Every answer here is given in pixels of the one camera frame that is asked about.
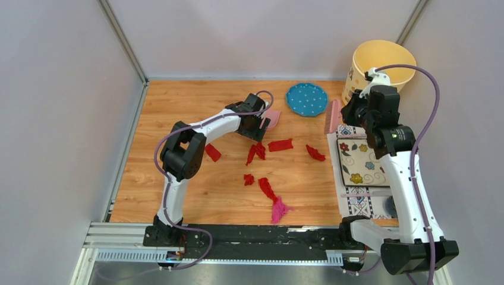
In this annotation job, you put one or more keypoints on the pink hand brush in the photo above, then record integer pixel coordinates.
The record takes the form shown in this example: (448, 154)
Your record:
(333, 116)

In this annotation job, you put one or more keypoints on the pink handled knife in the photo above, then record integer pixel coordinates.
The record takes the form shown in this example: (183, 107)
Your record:
(372, 194)

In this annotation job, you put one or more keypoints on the cream yellow waste bin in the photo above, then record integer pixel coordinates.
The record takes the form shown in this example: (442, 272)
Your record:
(373, 54)

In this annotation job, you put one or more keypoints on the red crumpled scrap right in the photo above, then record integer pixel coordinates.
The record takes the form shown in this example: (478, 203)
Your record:
(315, 154)

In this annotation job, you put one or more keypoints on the square floral plate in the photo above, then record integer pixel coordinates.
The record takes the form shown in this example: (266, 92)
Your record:
(358, 164)

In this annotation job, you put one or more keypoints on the red twisted paper scrap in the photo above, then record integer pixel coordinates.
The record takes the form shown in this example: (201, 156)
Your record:
(256, 150)

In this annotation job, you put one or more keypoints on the patterned white placemat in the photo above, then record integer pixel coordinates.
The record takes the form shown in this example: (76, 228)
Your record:
(371, 207)

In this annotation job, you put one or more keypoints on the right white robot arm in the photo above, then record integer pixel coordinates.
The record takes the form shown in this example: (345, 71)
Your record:
(419, 245)

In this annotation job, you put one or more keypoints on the blue polka dot plate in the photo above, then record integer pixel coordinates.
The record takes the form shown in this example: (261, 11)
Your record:
(307, 99)

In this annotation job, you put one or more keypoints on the red rectangular paper scrap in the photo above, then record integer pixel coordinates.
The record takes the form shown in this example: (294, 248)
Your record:
(280, 145)

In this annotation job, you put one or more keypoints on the magenta paper scrap bottom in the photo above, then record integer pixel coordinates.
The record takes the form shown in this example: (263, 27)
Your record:
(279, 210)

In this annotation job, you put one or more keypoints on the pink plastic dustpan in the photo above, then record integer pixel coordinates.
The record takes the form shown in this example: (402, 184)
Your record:
(271, 120)

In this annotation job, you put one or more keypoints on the small red paper scrap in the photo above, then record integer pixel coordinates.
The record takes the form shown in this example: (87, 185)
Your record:
(248, 179)

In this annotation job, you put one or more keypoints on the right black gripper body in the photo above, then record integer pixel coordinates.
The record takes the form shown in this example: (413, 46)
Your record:
(356, 114)

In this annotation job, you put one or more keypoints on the dark blue mug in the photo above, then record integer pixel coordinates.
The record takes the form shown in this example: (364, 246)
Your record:
(390, 208)

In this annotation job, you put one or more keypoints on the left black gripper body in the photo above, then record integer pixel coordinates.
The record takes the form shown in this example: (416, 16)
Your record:
(254, 131)

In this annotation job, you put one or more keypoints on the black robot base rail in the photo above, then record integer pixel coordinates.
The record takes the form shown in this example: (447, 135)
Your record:
(247, 244)

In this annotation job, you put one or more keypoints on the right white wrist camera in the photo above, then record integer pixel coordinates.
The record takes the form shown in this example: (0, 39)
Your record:
(374, 78)

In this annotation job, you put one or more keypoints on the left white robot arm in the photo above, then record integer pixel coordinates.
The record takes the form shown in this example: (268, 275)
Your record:
(179, 155)

